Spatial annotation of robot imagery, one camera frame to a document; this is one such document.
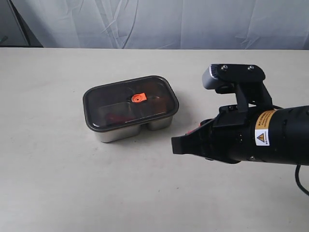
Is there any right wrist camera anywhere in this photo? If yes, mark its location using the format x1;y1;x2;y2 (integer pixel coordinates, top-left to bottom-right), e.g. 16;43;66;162
201;63;273;128

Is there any steel two-compartment lunch box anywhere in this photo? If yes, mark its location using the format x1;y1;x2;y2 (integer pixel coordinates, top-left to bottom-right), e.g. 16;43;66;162
94;116;173;143

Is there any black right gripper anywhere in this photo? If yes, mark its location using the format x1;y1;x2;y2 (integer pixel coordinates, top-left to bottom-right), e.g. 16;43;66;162
171;106;309;166

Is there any grey backdrop curtain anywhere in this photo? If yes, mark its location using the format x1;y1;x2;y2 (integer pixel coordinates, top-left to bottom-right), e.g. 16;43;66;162
0;0;309;50

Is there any red toy sausage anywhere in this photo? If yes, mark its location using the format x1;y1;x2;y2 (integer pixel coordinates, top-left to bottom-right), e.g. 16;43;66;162
105;113;136;124

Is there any dark transparent lunch box lid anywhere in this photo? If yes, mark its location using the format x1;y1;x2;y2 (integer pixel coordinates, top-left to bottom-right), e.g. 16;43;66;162
83;75;179;132

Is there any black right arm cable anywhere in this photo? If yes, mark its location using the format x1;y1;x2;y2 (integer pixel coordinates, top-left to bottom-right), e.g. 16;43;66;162
295;164;309;196

